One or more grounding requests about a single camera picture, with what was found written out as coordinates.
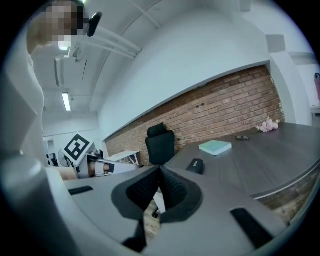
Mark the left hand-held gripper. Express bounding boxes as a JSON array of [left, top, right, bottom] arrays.
[[63, 133, 116, 179]]

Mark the white desk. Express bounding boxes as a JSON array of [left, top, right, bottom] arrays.
[[106, 150, 141, 175]]

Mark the person's head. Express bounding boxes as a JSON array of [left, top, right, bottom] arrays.
[[26, 0, 86, 56]]

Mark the person's left forearm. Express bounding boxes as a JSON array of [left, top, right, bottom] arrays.
[[60, 167, 78, 181]]

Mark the grey ceiling duct unit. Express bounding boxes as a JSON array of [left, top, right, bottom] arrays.
[[54, 56, 65, 88]]

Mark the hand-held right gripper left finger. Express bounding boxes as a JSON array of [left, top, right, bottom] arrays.
[[63, 164, 161, 253]]

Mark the teal book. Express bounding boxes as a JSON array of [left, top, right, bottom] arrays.
[[198, 139, 233, 157]]

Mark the black zippered glasses case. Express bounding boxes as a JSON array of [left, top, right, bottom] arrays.
[[185, 158, 206, 175]]

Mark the long ceiling light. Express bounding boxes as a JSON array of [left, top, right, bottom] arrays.
[[61, 91, 72, 112]]

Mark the black office chair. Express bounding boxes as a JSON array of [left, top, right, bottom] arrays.
[[145, 122, 176, 166]]

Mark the grey wall panel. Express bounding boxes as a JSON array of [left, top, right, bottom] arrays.
[[265, 34, 286, 54]]

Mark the black head-worn camera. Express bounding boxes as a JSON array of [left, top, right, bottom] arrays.
[[87, 11, 103, 38]]

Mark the pink flower bunch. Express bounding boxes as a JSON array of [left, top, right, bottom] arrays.
[[255, 116, 281, 133]]

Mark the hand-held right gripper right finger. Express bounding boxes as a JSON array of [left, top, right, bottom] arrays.
[[146, 164, 289, 256]]

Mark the person's white shirt torso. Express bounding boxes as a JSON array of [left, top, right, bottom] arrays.
[[0, 44, 46, 191]]

